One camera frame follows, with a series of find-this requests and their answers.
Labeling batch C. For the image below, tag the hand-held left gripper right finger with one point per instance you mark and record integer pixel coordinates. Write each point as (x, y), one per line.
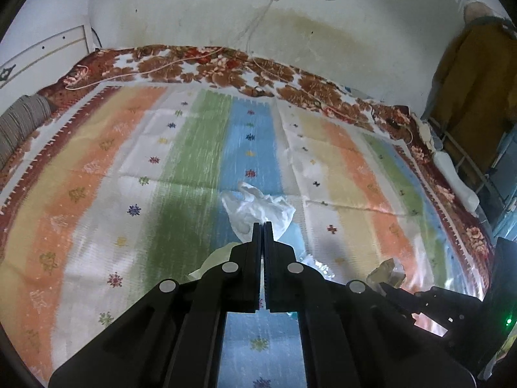
(272, 258)

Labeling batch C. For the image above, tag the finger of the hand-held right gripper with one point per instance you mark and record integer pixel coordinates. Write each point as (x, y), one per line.
(408, 305)
(452, 299)

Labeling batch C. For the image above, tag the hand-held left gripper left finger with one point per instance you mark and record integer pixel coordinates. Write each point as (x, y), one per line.
(254, 258)

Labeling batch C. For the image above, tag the tan paper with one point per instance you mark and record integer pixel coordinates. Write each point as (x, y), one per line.
(385, 270)

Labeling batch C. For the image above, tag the clear plastic wrapper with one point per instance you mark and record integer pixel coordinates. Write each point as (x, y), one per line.
(319, 268)

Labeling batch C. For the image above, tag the white plastic bag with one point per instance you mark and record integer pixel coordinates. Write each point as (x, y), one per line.
(250, 210)

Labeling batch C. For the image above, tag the pale green paper scrap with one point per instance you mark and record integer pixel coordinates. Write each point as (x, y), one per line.
(220, 256)

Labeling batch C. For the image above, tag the white rolled cloth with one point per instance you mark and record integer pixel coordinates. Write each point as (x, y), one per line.
(456, 178)

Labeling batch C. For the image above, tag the striped pastel cloth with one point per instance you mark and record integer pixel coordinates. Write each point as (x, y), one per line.
(121, 169)

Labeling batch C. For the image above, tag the brown floral blanket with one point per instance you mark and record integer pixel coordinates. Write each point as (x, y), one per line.
(181, 64)

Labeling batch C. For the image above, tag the yellow hanging cloth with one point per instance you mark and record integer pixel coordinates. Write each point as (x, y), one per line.
(476, 81)

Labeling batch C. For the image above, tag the grey striped pillow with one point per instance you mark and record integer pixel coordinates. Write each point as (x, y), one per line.
(20, 125)

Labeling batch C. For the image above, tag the white headboard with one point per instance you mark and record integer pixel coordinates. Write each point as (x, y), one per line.
(40, 52)

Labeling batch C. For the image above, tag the metal bed rail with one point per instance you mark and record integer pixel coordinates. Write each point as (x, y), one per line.
(451, 145)

